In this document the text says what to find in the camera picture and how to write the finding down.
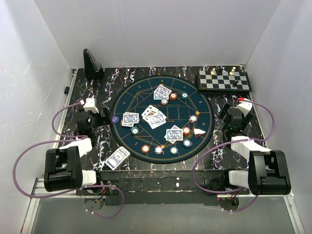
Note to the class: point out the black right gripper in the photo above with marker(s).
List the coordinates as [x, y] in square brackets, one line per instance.
[224, 111]

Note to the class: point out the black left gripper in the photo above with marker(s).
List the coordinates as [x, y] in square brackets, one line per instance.
[104, 120]

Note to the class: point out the purple small blind button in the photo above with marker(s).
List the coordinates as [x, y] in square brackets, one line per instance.
[115, 119]

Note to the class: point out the dealt face-down playing card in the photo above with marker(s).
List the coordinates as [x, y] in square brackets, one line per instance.
[127, 125]

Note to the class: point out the green chips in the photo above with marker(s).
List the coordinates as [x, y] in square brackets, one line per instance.
[184, 96]
[134, 130]
[187, 143]

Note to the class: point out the blue playing card box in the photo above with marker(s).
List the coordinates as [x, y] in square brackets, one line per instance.
[117, 158]

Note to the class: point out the blue white chips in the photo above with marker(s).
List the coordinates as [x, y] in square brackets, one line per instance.
[193, 119]
[164, 102]

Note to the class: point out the orange poker chip stack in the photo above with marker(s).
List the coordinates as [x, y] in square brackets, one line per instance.
[145, 148]

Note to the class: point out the pulled face-down playing card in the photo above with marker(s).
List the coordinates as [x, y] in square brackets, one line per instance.
[156, 120]

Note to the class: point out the orange chips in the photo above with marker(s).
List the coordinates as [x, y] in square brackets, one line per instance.
[173, 96]
[186, 131]

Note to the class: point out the blue white poker chip stack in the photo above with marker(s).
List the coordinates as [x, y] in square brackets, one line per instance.
[158, 150]

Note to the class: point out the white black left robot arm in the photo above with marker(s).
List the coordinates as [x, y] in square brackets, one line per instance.
[63, 169]

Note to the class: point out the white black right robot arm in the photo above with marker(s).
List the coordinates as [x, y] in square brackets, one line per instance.
[267, 173]

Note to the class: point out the black white chess board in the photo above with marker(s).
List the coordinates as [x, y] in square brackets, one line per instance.
[215, 84]

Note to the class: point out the white chess piece right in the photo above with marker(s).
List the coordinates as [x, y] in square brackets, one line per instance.
[231, 73]

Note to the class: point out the black chess piece back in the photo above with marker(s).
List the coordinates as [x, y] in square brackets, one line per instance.
[219, 70]

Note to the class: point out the black card holder stand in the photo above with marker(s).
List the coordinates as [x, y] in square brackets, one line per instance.
[93, 69]

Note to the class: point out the round blue poker mat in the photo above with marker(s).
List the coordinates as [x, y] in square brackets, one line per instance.
[189, 122]

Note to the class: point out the green poker chip stack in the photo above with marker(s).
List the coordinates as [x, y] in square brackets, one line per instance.
[173, 150]

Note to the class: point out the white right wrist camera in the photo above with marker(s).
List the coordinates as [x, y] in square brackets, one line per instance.
[244, 107]

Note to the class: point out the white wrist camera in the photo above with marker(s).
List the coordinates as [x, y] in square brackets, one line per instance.
[244, 107]
[91, 105]

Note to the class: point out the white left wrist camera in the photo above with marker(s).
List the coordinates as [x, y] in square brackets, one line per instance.
[91, 105]

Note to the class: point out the aluminium rail frame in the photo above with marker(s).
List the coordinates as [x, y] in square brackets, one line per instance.
[152, 203]

